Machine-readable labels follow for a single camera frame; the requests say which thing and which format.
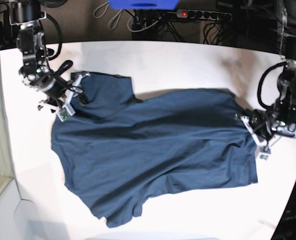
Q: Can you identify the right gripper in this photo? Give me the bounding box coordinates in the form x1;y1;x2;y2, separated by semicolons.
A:
41;72;85;107

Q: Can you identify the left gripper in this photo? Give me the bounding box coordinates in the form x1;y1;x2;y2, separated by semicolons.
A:
245;108;273;142

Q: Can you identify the dark blue t-shirt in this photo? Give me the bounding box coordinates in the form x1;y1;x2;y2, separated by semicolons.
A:
51;72;257;228

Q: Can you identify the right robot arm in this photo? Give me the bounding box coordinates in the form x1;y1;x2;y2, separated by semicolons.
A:
9;0;88;109

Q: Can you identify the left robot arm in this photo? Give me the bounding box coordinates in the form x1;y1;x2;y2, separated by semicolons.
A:
246;0;296;141

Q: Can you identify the blue plastic bin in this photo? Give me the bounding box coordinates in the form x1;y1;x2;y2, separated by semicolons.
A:
109;0;180;10

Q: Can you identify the black power strip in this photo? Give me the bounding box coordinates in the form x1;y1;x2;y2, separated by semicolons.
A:
175;9;232;22

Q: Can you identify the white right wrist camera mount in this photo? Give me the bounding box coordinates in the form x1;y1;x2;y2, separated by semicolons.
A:
37;71;91;123

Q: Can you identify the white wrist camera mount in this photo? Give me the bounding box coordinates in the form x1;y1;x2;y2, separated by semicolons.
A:
37;71;91;123
235;114;271;161

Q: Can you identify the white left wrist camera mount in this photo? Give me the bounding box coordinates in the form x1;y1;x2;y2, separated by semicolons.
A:
235;114;271;161

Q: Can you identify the white looped cable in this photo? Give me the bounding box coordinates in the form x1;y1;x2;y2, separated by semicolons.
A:
93;0;125;30

